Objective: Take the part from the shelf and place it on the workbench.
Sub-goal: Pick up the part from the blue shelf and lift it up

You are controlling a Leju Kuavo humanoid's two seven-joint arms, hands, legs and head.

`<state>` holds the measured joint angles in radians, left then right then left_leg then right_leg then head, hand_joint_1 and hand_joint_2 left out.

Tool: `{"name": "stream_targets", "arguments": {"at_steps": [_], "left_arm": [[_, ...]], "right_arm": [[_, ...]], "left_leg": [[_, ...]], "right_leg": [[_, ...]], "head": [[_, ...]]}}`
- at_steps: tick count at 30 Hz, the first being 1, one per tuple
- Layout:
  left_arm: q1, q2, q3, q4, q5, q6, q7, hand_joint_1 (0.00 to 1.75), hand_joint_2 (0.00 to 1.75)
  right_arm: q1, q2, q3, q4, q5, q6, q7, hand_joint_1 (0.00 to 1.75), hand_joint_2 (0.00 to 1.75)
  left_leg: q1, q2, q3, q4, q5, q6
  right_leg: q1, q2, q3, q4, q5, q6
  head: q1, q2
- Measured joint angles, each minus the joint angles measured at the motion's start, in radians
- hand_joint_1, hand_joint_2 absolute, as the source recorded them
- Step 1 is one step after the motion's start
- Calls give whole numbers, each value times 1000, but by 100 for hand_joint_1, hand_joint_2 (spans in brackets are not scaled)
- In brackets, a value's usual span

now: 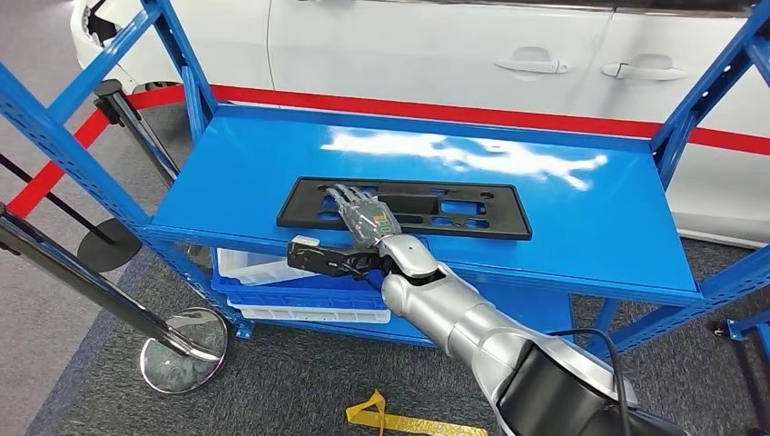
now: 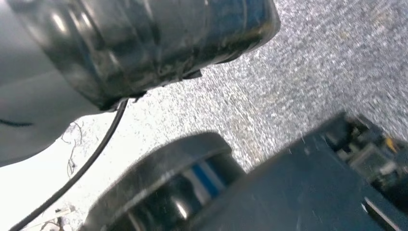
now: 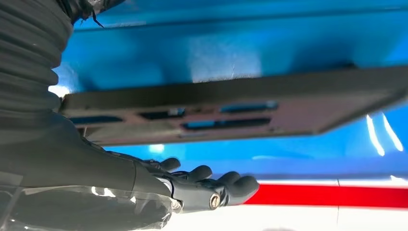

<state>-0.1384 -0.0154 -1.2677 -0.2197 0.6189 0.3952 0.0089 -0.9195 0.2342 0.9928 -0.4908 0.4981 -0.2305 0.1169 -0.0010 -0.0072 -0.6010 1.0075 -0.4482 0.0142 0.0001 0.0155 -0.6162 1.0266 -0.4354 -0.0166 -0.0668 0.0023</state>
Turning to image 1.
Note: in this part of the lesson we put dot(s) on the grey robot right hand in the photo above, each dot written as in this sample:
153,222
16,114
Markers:
367,219

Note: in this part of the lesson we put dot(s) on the black plastic plate frame part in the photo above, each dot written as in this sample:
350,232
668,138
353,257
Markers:
493,225

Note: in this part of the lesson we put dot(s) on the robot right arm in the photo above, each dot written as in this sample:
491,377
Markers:
457,313

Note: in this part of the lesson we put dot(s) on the blue metal shelf rack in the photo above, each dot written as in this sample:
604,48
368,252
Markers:
541,240

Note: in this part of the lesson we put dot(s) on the blue plastic bin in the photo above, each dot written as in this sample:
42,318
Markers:
301,298

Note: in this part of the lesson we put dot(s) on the white car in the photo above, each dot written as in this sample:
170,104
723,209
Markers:
391,48

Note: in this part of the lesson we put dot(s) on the yellow floor tape mark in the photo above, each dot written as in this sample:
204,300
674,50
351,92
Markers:
373,415

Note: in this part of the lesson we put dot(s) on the black round stanchion base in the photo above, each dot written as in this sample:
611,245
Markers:
108,256

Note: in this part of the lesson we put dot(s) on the chrome stanchion with chrome base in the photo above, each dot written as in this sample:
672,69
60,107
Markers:
90,289

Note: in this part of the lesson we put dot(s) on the black barrier belt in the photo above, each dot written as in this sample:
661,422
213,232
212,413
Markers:
54,198

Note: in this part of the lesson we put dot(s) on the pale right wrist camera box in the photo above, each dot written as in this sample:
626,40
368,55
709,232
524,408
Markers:
319,259

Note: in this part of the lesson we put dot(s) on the chrome stanchion post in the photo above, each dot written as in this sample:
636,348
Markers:
129,120

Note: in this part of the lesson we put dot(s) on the blue wheeled cart frame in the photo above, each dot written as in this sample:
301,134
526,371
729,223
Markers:
749,328

